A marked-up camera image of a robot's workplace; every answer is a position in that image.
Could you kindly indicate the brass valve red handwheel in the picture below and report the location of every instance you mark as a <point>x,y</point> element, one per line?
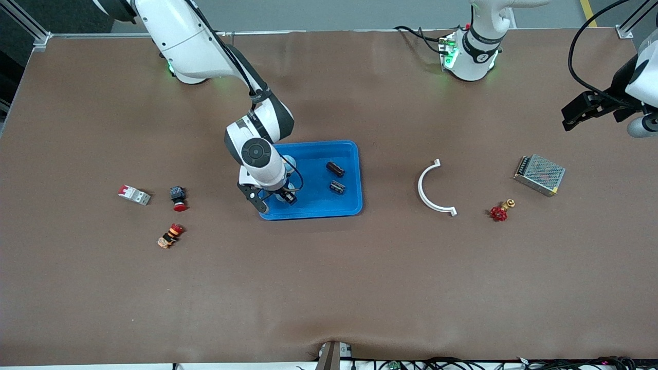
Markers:
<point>498,213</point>

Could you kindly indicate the silver table edge rail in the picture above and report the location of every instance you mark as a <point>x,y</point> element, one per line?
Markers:
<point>334,32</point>

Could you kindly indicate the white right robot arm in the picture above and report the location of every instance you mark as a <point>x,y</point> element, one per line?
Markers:
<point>175,31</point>

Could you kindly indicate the metal mesh power supply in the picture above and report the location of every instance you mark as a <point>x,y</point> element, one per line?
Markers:
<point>540,173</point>

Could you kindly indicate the brown table mat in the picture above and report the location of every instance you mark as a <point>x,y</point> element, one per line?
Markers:
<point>308,282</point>

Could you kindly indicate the orange red push button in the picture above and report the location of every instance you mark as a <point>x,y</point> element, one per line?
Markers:
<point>170,236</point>

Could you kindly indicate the black red push button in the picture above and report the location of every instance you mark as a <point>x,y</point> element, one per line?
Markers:
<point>179,198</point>

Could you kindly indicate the silver corner bracket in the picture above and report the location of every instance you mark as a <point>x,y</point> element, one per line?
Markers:
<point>624,32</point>

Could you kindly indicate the aluminium frame profile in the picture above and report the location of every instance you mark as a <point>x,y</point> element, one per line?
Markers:
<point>31,25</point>

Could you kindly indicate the blue plastic tray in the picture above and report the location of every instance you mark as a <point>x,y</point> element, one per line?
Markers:
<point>318,205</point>

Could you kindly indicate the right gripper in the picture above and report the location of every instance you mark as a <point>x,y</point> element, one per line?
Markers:
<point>284,194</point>

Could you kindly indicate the aluminium frame bar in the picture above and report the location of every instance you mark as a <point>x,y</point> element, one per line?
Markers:
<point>640,13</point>

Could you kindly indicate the small dark electrolytic capacitor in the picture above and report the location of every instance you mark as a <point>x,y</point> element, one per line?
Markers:
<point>337,187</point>

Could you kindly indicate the white red circuit breaker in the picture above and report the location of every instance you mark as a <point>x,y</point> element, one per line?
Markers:
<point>134,195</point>

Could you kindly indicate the blue bell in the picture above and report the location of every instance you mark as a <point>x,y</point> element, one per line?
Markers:
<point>292,187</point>
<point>290,164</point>

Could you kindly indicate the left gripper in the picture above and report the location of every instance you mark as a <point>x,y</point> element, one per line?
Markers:
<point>608,98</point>

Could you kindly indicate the metal table clamp bracket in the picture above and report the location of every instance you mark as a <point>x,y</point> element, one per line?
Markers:
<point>331,357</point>

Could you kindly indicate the large dark electrolytic capacitor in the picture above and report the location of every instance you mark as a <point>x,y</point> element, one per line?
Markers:
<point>335,169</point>

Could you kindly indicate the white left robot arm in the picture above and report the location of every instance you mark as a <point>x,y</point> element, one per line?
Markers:
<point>475,56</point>

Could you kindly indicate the small green connector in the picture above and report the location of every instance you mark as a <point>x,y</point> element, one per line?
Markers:
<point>393,366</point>

